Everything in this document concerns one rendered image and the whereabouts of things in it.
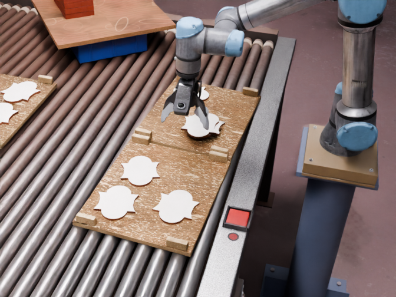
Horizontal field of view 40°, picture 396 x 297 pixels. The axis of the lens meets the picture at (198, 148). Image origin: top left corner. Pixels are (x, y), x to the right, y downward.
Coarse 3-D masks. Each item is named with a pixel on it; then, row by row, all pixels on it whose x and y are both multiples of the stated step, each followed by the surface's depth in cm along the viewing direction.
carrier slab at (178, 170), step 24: (120, 168) 171; (168, 168) 171; (192, 168) 172; (216, 168) 172; (96, 192) 162; (144, 192) 162; (168, 192) 163; (192, 192) 163; (216, 192) 163; (96, 216) 154; (144, 216) 154; (192, 216) 155; (144, 240) 147; (192, 240) 148
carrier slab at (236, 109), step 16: (176, 80) 213; (224, 96) 205; (240, 96) 206; (160, 112) 196; (192, 112) 196; (224, 112) 197; (240, 112) 197; (144, 128) 188; (160, 128) 188; (176, 128) 188; (224, 128) 189; (240, 128) 189; (160, 144) 182; (176, 144) 181; (192, 144) 181; (208, 144) 182; (224, 144) 182
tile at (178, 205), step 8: (176, 192) 162; (184, 192) 162; (160, 200) 159; (168, 200) 159; (176, 200) 159; (184, 200) 159; (160, 208) 156; (168, 208) 156; (176, 208) 156; (184, 208) 156; (192, 208) 156; (160, 216) 153; (168, 216) 154; (176, 216) 154; (184, 216) 154
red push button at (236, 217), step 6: (234, 210) 158; (240, 210) 159; (228, 216) 156; (234, 216) 157; (240, 216) 157; (246, 216) 157; (228, 222) 155; (234, 222) 155; (240, 222) 155; (246, 222) 155
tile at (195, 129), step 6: (186, 120) 186; (192, 120) 186; (198, 120) 187; (210, 120) 187; (186, 126) 184; (192, 126) 184; (198, 126) 184; (210, 126) 184; (192, 132) 181; (198, 132) 181; (204, 132) 181; (210, 132) 182
